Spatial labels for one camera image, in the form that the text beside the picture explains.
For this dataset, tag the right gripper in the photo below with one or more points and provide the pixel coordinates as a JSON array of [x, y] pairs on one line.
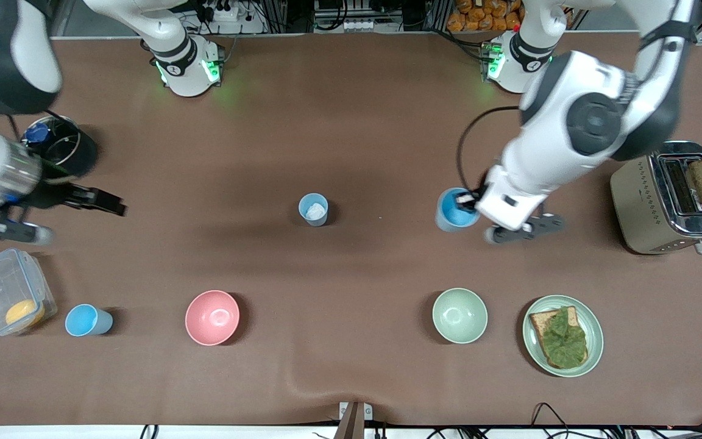
[[53, 196]]

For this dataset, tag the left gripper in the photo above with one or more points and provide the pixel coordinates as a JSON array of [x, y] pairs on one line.
[[470, 202]]

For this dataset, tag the white paper wad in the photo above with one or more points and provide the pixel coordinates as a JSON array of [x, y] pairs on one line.
[[315, 211]]

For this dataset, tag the pale blue plastic cup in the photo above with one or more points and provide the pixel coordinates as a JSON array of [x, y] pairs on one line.
[[313, 222]]

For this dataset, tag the small blue object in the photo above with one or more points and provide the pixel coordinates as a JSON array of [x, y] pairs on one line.
[[37, 134]]

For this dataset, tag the orange round food piece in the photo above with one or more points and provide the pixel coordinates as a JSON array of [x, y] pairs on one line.
[[22, 312]]

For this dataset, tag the green bowl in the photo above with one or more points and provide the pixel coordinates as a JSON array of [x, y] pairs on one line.
[[459, 316]]

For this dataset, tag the toast bread slice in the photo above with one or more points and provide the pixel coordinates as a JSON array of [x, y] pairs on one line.
[[540, 320]]

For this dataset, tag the beige chrome toaster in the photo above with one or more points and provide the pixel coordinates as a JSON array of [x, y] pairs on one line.
[[637, 207]]

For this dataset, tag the green lettuce leaf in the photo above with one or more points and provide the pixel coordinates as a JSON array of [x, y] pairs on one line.
[[564, 341]]

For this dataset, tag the green plate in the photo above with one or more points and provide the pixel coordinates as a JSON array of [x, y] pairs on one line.
[[595, 335]]

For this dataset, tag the pink bowl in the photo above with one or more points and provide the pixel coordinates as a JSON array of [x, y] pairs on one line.
[[212, 317]]

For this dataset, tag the bag of orange buns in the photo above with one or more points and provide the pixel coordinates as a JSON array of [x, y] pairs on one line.
[[479, 15]]

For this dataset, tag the white socket strip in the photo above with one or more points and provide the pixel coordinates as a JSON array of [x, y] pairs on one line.
[[363, 25]]

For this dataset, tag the white power strip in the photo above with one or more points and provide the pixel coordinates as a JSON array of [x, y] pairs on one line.
[[226, 12]]

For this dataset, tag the metal table edge bracket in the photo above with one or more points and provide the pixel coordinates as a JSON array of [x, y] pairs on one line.
[[355, 421]]

